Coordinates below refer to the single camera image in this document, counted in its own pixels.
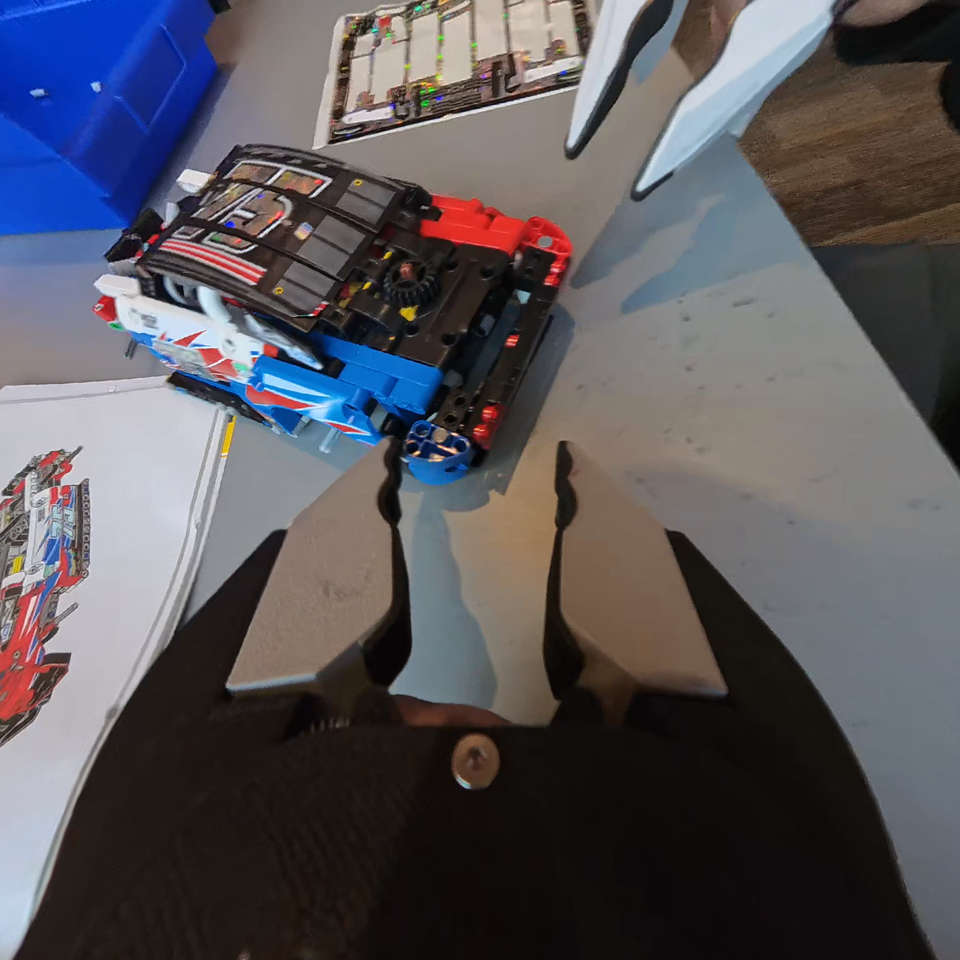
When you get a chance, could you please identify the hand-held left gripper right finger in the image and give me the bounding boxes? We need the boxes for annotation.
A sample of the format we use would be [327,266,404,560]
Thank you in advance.
[543,441,730,702]

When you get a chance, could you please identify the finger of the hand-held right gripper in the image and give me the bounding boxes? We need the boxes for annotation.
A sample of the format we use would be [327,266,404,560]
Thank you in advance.
[630,0,837,202]
[564,0,676,160]

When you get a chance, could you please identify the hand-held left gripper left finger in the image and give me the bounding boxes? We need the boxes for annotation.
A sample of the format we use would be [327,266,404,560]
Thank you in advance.
[225,438,414,702]

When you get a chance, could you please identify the instruction booklet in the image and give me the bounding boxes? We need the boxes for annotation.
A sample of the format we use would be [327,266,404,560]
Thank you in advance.
[0,375,235,954]

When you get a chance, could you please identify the red blue black brick car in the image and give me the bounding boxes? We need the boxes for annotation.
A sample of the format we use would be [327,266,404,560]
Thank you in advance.
[93,142,573,485]

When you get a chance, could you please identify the grey desk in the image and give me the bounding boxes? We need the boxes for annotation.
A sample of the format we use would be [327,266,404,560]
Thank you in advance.
[0,0,960,960]

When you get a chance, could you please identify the person's right hand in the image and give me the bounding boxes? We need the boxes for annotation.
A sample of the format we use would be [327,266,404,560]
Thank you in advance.
[671,0,751,84]

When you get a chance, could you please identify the holographic sticker sheet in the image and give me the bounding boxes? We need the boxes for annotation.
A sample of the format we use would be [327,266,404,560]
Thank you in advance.
[312,0,601,151]

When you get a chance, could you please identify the blue plastic bin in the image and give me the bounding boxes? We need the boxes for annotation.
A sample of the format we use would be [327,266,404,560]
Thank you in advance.
[0,0,219,237]

